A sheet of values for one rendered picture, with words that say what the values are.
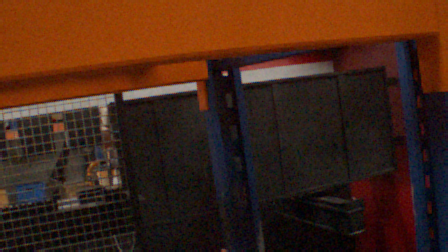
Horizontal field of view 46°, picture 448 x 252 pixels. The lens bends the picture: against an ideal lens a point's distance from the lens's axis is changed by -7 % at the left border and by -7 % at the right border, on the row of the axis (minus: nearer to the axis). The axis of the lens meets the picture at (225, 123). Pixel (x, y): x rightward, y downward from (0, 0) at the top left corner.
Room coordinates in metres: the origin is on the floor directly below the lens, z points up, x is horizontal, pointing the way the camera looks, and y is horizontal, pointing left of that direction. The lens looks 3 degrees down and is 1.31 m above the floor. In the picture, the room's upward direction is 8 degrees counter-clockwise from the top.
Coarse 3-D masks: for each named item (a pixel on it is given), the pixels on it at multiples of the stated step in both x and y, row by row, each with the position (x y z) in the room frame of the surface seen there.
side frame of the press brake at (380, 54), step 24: (336, 48) 2.63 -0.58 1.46; (360, 48) 2.45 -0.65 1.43; (384, 48) 2.28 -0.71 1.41; (408, 168) 2.22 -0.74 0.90; (360, 192) 2.58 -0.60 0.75; (384, 192) 2.40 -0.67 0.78; (408, 192) 2.24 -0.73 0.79; (384, 216) 2.42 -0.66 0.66; (408, 216) 2.25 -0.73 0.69; (360, 240) 2.62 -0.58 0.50; (384, 240) 2.43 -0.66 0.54; (408, 240) 2.26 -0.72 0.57
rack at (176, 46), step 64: (0, 0) 0.27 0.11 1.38; (64, 0) 0.29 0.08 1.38; (128, 0) 0.30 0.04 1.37; (192, 0) 0.32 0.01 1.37; (256, 0) 0.34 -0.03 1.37; (320, 0) 0.36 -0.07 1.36; (384, 0) 0.38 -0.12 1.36; (0, 64) 0.27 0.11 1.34; (64, 64) 0.29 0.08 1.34; (128, 64) 0.30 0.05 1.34; (192, 64) 0.80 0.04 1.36; (256, 192) 0.86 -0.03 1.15
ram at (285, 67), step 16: (256, 64) 2.53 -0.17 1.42; (272, 64) 2.56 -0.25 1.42; (288, 64) 2.59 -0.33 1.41; (304, 64) 2.62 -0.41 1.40; (320, 64) 2.66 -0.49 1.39; (256, 80) 2.53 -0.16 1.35; (96, 96) 2.27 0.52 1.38; (112, 96) 2.29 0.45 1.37; (128, 96) 2.32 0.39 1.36; (144, 96) 2.34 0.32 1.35; (0, 112) 2.12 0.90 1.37; (16, 112) 2.14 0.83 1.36; (32, 112) 2.17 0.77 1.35; (48, 112) 2.19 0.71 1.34
